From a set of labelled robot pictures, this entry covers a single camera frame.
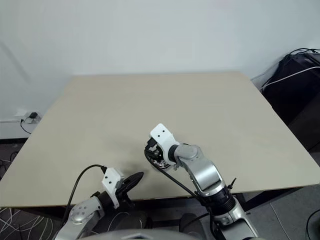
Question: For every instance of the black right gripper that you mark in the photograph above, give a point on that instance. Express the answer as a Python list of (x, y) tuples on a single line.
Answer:
[(156, 153)]

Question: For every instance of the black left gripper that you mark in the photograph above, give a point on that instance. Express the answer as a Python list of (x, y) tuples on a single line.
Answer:
[(123, 188)]

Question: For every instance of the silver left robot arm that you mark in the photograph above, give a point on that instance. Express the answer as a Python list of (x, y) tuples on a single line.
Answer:
[(82, 215)]

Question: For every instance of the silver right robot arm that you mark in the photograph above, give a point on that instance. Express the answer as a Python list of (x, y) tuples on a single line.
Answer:
[(207, 175)]

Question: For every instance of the grey robot torso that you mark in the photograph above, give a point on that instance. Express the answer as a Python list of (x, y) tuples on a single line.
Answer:
[(150, 236)]

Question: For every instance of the black power adapter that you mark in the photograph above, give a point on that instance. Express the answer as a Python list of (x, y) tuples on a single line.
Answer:
[(33, 115)]

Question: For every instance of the black bag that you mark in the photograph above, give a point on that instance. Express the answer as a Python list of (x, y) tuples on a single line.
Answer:
[(292, 92)]

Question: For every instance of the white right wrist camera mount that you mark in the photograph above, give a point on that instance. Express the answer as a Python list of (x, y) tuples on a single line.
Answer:
[(163, 137)]

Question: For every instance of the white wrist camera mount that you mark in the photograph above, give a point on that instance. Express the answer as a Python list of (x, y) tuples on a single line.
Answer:
[(111, 180), (163, 137)]

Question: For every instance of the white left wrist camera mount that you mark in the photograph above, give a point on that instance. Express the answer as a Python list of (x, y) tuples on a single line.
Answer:
[(111, 180)]

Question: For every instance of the white wall socket strip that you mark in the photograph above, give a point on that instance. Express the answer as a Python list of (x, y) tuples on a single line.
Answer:
[(32, 120)]

